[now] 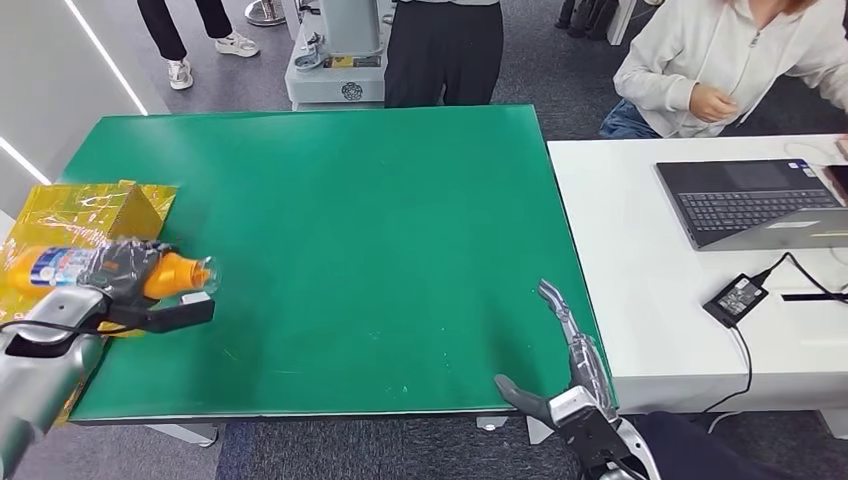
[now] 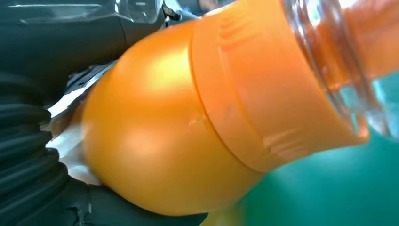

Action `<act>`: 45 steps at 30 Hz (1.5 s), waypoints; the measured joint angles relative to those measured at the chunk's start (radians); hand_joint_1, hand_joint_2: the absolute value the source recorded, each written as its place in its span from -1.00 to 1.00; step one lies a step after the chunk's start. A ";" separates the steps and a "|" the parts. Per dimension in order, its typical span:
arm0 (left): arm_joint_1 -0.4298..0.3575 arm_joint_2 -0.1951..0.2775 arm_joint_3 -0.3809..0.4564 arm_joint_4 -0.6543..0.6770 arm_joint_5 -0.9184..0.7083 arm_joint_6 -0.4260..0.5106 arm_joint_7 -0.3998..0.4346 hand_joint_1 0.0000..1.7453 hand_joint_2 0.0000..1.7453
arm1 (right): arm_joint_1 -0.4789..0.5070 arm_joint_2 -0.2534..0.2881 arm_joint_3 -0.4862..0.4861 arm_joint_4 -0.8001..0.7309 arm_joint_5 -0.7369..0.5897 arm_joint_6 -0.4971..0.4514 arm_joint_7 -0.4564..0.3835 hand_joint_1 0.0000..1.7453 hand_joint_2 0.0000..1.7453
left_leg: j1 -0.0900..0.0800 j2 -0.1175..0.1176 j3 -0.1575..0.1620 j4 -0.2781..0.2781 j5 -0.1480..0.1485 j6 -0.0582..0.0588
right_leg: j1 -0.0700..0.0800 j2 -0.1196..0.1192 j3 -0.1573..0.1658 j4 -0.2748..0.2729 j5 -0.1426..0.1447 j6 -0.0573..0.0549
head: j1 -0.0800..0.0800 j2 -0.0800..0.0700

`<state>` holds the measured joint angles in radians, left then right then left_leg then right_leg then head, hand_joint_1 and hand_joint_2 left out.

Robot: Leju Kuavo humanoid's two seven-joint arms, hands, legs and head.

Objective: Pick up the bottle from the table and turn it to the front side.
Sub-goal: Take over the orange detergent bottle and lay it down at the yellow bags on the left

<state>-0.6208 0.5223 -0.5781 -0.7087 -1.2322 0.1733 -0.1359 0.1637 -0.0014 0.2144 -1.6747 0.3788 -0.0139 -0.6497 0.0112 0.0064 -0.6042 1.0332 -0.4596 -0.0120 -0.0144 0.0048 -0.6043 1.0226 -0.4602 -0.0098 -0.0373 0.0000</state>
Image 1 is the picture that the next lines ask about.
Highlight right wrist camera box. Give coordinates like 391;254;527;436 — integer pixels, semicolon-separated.
549;387;621;469

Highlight white desk leg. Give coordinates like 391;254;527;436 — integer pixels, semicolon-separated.
816;410;848;442

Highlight black chair legs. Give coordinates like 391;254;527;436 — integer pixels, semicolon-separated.
555;0;621;40

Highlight dark grey laptop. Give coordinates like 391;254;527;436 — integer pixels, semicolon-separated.
654;157;848;252

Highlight round metal stand base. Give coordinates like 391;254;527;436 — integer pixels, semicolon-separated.
243;0;287;28

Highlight seated person's right hand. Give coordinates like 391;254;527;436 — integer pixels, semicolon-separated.
688;84;740;124

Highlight black mains cable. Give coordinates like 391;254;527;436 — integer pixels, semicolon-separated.
700;325;755;415

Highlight orange plastic bottle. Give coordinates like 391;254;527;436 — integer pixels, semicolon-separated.
3;245;222;301

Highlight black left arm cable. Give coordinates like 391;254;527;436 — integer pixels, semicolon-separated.
0;320;102;337

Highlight yellow film-wrapped cardboard box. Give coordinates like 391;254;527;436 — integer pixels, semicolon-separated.
0;178;179;429

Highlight walking person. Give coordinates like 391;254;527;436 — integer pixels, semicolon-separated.
135;0;261;91

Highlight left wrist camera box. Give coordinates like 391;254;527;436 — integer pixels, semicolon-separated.
99;291;217;335

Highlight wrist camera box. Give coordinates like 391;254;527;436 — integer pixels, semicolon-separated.
99;291;217;335
549;387;621;469

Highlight black power adapter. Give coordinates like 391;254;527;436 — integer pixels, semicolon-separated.
702;272;770;329

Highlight black seat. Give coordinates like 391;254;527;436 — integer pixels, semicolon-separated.
632;410;796;480

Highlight white furniture panel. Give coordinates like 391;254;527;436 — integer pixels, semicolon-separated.
606;0;639;46

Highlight seated person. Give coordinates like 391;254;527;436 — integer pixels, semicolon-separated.
599;0;848;140

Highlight standing person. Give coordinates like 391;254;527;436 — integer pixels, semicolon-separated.
383;0;505;109

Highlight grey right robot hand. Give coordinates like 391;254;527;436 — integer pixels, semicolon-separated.
494;278;619;429

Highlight black laptop charging cable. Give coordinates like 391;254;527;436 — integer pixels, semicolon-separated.
751;251;848;297

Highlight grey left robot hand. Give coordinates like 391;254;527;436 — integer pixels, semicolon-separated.
78;239;175;309

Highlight grey machine base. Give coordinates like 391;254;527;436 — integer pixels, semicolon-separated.
284;0;389;111

